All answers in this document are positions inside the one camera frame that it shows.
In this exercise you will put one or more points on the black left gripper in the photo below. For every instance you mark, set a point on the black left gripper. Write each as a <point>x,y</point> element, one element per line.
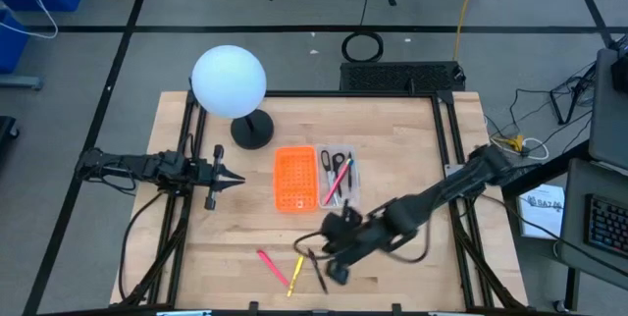
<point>213,174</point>

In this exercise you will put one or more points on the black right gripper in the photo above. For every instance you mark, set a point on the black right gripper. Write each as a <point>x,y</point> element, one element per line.
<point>348,237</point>

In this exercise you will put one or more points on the black pen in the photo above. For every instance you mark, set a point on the black pen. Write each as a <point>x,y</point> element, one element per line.
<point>318,272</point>
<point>350,176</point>

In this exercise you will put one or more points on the yellow highlighter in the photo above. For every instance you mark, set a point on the yellow highlighter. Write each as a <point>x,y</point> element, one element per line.
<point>295,276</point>

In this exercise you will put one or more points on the pink highlighter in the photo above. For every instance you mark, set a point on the pink highlighter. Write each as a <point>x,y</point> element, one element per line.
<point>273,268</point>

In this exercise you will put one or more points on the pink pencil yellow eraser cap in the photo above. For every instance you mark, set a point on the pink pencil yellow eraser cap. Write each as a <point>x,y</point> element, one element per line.
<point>338,181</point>

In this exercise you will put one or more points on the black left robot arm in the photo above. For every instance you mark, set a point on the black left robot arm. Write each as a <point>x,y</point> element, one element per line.
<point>127,166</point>

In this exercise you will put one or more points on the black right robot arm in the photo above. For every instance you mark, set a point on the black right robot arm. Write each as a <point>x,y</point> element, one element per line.
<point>441,191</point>

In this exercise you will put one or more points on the clear plastic supply box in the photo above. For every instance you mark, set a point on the clear plastic supply box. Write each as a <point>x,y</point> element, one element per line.
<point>356,181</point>

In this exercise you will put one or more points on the black box device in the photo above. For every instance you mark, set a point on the black box device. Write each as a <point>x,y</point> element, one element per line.
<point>620,70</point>

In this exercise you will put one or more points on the orange plastic basket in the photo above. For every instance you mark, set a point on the orange plastic basket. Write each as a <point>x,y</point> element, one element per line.
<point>295,178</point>

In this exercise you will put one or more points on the white globe lamp black base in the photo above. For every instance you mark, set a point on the white globe lamp black base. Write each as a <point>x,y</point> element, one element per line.
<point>228,80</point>

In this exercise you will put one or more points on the grey mounting plate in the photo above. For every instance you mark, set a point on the grey mounting plate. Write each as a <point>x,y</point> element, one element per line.
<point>452,169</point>

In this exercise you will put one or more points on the black perforated computer case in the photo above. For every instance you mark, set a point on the black perforated computer case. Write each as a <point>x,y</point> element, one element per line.
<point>392,78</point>

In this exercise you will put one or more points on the black rounded object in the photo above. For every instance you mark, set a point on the black rounded object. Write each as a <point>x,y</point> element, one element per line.
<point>6,132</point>

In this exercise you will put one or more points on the grey flat bar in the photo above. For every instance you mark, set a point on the grey flat bar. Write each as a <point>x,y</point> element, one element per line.
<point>19,83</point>

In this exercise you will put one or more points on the white printed paper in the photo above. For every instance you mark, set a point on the white printed paper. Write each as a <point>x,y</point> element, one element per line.
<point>539,213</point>

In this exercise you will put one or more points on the grey keyboard desk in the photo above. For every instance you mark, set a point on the grey keyboard desk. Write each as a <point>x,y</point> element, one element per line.
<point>574,218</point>

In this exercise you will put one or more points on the black folding stand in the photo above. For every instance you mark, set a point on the black folding stand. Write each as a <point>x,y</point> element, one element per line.
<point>557,105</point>

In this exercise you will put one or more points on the black keyboard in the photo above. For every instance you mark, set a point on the black keyboard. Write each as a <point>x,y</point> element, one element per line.
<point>608,225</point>

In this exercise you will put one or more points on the grey desk top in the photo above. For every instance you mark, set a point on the grey desk top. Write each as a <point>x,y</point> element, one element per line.
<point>608,120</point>

